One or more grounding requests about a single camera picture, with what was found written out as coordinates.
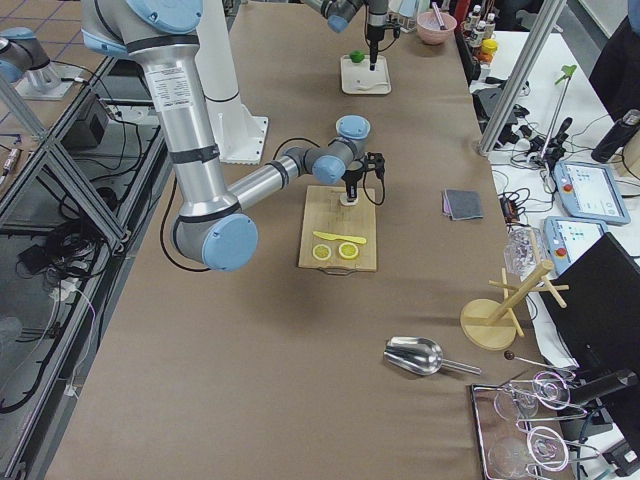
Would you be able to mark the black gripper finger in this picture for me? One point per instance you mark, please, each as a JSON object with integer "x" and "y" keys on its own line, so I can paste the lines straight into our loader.
{"x": 373, "y": 54}
{"x": 351, "y": 192}

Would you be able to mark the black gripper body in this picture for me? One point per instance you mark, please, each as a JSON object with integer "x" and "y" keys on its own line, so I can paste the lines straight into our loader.
{"x": 351, "y": 181}
{"x": 374, "y": 31}

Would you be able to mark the white steamed bun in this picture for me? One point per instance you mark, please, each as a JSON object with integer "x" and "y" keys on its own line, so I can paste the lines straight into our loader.
{"x": 346, "y": 202}

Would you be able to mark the white ceramic spoon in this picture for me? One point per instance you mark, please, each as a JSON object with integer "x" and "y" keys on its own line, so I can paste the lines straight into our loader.
{"x": 377, "y": 88}

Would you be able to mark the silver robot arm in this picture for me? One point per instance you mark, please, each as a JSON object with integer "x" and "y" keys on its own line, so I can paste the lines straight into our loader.
{"x": 339, "y": 14}
{"x": 169, "y": 41}

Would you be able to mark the pink bowl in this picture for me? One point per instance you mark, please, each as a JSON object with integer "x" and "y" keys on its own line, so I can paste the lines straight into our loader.
{"x": 428, "y": 27}

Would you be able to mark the green lime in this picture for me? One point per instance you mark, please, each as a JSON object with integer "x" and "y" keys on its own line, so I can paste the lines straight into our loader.
{"x": 357, "y": 56}

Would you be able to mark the beige serving tray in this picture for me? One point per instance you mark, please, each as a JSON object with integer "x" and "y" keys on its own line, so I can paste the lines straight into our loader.
{"x": 353, "y": 74}

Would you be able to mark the yellow plastic knife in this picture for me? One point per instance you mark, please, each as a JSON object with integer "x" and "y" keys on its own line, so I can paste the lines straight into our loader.
{"x": 339, "y": 237}

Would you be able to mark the bamboo cutting board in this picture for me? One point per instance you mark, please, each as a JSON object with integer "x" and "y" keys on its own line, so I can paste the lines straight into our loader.
{"x": 323, "y": 212}

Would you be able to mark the lemon slice upper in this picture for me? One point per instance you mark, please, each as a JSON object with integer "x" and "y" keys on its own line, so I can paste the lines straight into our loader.
{"x": 348, "y": 250}

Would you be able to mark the lemon slice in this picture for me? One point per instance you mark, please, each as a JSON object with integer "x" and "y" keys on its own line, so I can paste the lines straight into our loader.
{"x": 348, "y": 250}
{"x": 321, "y": 252}

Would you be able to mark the lemon slice lower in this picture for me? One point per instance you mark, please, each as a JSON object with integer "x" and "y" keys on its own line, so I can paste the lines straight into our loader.
{"x": 321, "y": 252}

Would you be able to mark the grey folded cloth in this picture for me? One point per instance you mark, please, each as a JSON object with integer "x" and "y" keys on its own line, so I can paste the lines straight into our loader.
{"x": 461, "y": 204}

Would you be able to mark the metal scoop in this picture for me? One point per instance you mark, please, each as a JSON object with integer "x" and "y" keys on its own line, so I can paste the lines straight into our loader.
{"x": 422, "y": 356}

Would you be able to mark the wooden mug tree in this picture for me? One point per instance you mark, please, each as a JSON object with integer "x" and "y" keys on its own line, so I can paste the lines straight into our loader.
{"x": 494, "y": 326}

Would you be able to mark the teach pendant near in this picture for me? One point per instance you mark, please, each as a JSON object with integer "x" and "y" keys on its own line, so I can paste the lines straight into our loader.
{"x": 568, "y": 239}

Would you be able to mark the teach pendant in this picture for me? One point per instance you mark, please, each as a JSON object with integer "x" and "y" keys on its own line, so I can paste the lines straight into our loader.
{"x": 589, "y": 191}
{"x": 568, "y": 239}

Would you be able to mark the teach pendant far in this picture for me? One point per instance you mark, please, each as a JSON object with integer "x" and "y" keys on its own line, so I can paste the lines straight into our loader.
{"x": 589, "y": 191}

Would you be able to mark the black water bottle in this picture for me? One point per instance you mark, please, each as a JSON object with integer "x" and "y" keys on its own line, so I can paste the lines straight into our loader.
{"x": 617, "y": 137}

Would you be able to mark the black monitor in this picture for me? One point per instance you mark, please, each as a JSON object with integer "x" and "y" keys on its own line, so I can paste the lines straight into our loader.
{"x": 600, "y": 324}

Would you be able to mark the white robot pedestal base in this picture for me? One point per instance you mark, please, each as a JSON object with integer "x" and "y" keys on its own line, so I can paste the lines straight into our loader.
{"x": 240, "y": 136}

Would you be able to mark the aluminium frame post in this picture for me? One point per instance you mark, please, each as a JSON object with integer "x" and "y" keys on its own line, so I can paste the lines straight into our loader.
{"x": 542, "y": 27}

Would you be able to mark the wire glass rack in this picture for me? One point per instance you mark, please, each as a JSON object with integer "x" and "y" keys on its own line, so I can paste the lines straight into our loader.
{"x": 518, "y": 432}

